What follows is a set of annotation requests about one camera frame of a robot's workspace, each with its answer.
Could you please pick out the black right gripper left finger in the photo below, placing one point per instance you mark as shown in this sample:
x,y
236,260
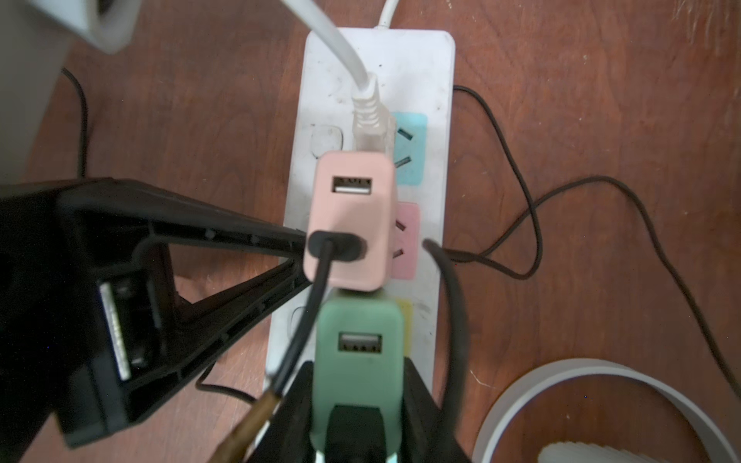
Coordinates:
x,y
287,438

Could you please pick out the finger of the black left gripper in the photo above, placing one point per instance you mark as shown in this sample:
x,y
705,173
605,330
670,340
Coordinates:
x,y
93,329

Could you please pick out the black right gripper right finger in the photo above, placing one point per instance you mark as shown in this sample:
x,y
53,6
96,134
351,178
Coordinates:
x,y
421,415

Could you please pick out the green usb charger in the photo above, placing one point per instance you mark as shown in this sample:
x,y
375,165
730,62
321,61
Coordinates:
x,y
358,378

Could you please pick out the white power strip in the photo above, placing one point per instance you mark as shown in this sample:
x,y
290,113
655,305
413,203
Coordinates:
x,y
414,69

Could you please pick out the white small desk fan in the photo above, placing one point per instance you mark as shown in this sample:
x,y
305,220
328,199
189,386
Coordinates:
x,y
601,402

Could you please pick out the pink usb charger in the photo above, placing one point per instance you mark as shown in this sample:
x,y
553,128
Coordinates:
x,y
355,193

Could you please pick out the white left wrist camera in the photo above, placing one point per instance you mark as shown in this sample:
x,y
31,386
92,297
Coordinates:
x,y
36,37

